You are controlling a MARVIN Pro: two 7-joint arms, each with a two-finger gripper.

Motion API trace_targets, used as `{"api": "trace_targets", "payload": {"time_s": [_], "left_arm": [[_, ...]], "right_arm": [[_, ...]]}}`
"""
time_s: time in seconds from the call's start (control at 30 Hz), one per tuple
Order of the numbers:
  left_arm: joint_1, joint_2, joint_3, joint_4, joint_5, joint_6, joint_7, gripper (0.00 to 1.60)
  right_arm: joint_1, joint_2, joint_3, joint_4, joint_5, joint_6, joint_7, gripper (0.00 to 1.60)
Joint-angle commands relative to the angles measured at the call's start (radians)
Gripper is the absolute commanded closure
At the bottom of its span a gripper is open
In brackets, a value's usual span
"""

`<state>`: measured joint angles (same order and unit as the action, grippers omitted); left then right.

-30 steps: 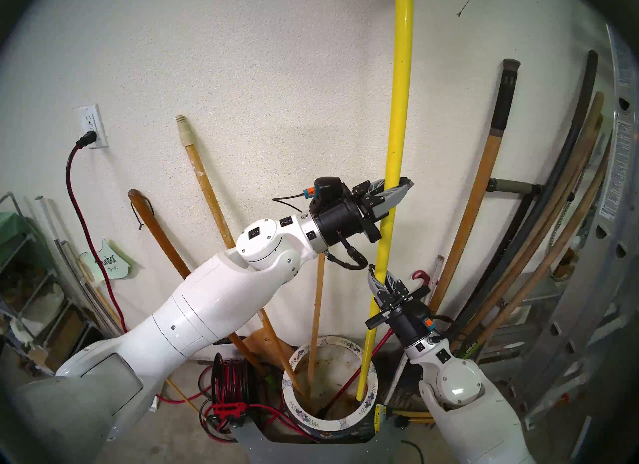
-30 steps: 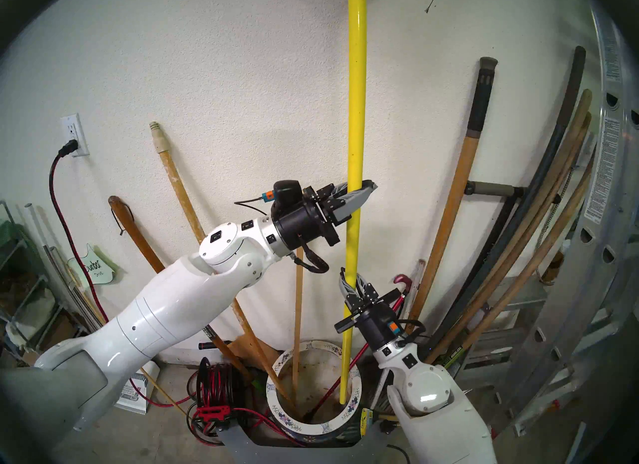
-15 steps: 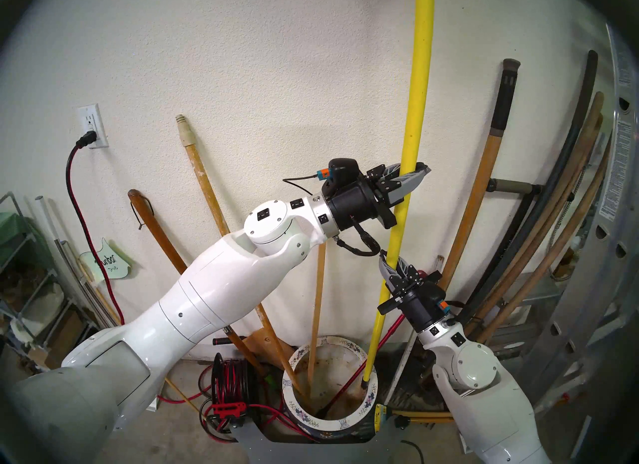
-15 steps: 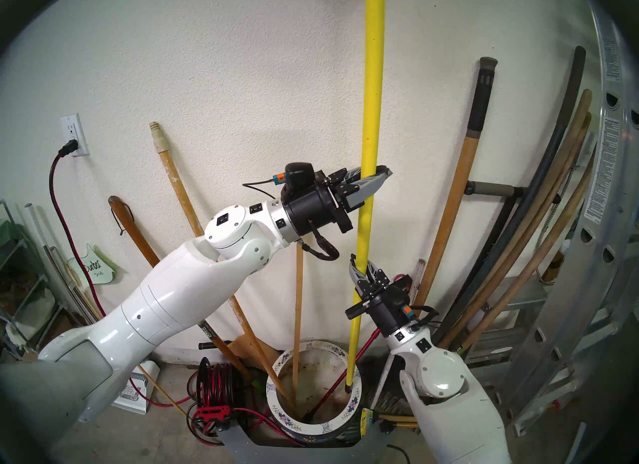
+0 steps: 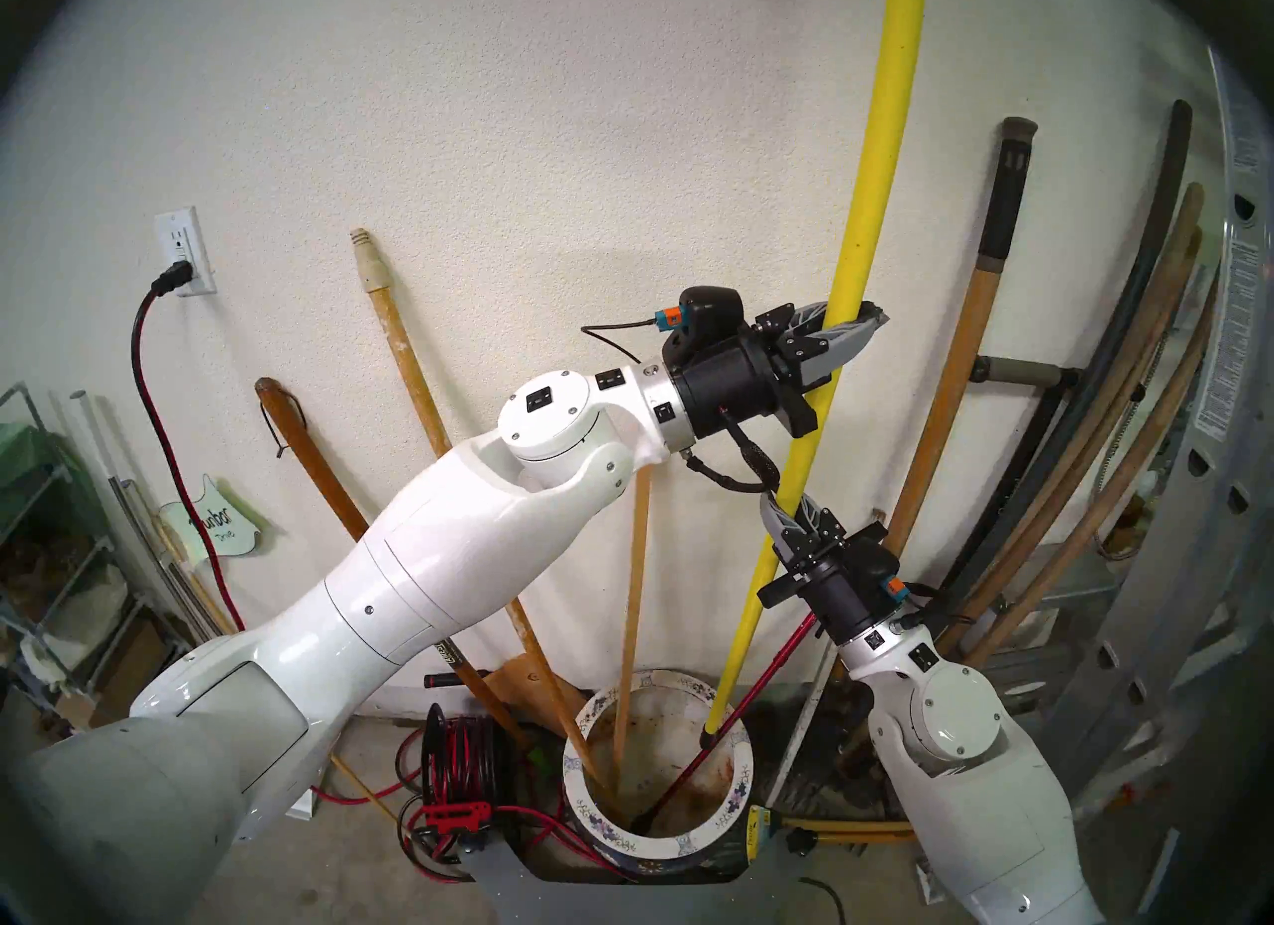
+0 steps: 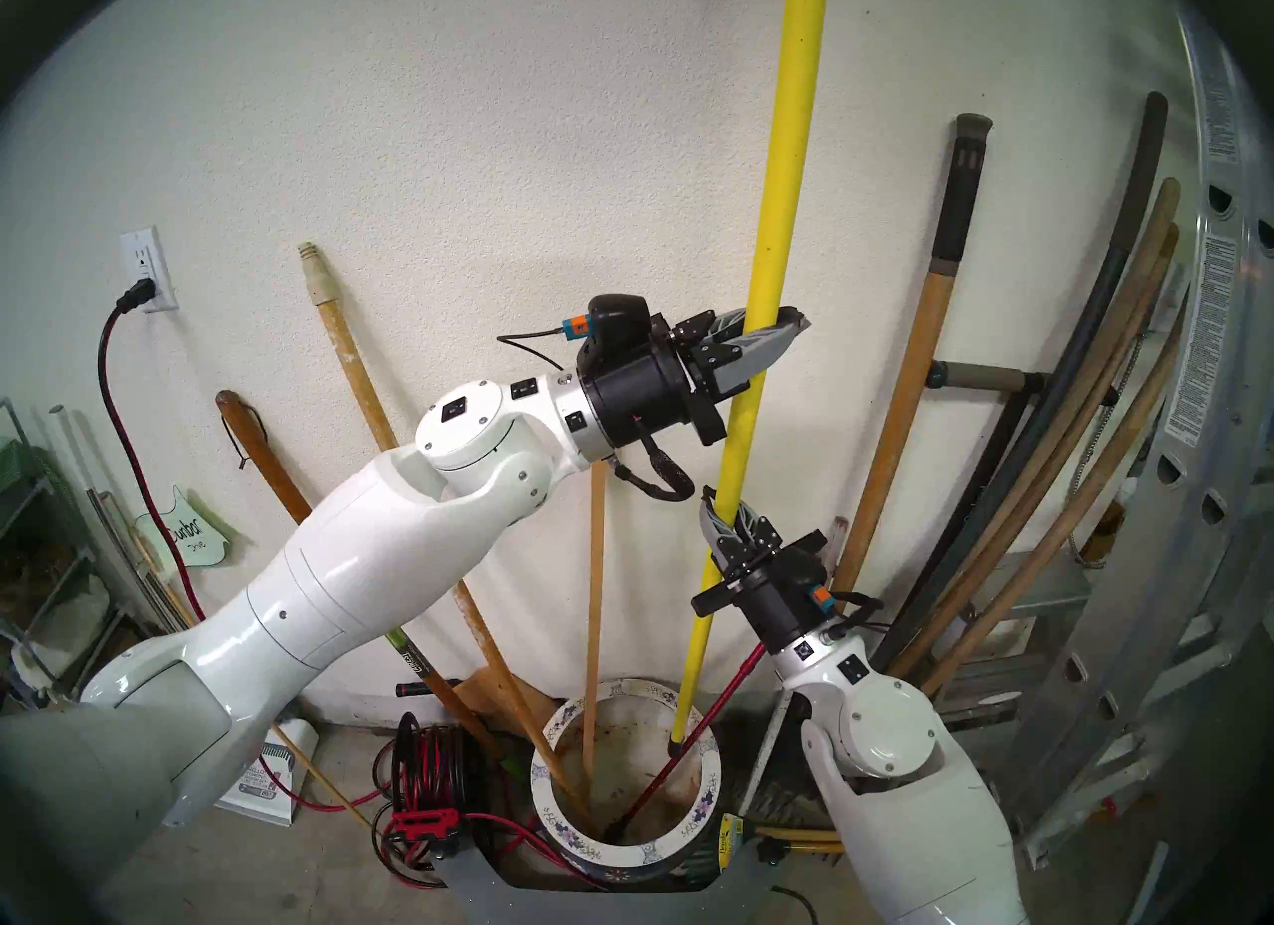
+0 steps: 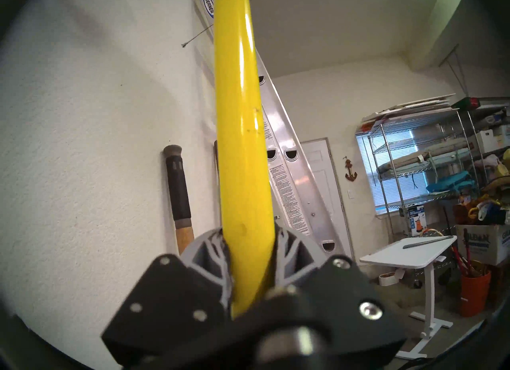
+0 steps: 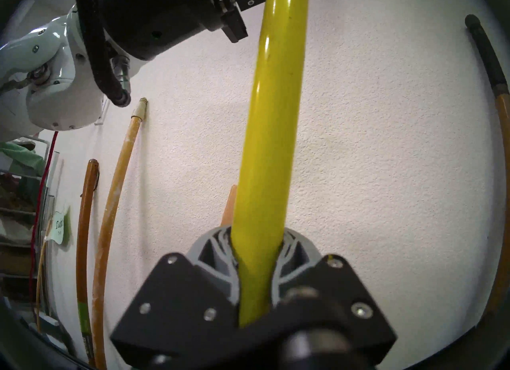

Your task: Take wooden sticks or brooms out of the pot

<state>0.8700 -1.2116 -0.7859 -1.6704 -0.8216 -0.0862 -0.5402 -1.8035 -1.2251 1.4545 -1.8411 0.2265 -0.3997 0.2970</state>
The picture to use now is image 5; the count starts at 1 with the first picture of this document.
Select grey metal rod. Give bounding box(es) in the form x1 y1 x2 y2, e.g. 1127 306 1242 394
107 475 235 645

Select brown wooden board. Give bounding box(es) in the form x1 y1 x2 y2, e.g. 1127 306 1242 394
488 656 590 735

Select mint green name sign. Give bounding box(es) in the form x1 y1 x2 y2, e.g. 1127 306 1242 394
159 476 262 561

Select red black power cord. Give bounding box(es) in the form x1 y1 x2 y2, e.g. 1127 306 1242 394
130 261 248 633

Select red walking cane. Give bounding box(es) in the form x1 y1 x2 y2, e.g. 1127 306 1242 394
632 615 822 829

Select red black cord reel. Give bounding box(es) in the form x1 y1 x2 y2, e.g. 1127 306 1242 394
398 704 519 884

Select white floral ceramic pot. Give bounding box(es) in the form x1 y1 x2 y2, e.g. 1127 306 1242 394
562 669 757 879

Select aluminium ladder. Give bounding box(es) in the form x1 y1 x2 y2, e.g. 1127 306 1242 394
995 42 1274 869

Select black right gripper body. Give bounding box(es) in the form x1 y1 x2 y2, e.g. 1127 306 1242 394
759 525 887 643

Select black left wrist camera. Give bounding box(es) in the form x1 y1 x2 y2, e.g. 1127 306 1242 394
659 286 749 357

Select brown bottle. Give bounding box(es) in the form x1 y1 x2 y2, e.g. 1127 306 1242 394
1100 520 1161 561

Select grey flat wooden stake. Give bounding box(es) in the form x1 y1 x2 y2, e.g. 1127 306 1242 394
766 509 887 805

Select black tool olive grip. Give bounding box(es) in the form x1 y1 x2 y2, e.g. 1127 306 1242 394
936 356 1084 625

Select grey metal step stool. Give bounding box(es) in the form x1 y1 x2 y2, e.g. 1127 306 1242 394
955 540 1126 725

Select bundle of long tool handles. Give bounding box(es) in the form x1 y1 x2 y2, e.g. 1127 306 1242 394
936 100 1193 635

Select thin flat wooden stick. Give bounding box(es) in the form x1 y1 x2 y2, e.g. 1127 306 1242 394
612 465 655 797

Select dark brown handle green band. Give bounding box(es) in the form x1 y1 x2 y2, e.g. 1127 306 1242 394
255 377 529 747

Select grey wire shelf rack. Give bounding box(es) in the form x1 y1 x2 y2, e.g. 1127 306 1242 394
0 386 235 735

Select long bare wooden pole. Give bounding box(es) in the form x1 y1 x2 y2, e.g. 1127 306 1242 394
946 228 1203 655
960 274 1220 670

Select yellow handled garden tool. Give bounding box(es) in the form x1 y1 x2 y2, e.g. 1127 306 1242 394
746 804 919 849

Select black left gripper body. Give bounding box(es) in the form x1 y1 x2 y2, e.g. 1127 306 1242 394
669 308 822 441

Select paint-spattered wooden pole threaded tip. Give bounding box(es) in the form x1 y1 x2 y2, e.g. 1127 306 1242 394
350 227 610 790

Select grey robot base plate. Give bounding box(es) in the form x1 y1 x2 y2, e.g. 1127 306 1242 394
468 848 837 925

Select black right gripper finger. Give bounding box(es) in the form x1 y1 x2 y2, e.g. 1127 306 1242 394
796 497 845 551
761 493 797 561

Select white wall outlet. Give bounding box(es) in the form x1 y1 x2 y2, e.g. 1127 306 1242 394
156 206 217 297

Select yellow broom black bristles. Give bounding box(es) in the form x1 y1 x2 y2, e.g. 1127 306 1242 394
702 0 1036 747

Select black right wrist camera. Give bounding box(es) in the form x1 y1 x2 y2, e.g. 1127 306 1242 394
861 545 909 608

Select wooden handle black grip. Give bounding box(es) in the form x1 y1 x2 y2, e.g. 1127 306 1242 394
831 117 1038 683

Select bundle of leaning handles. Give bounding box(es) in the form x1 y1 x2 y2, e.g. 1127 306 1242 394
936 183 1205 655

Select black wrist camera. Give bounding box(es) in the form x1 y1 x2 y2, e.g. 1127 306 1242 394
861 545 909 608
659 286 749 357

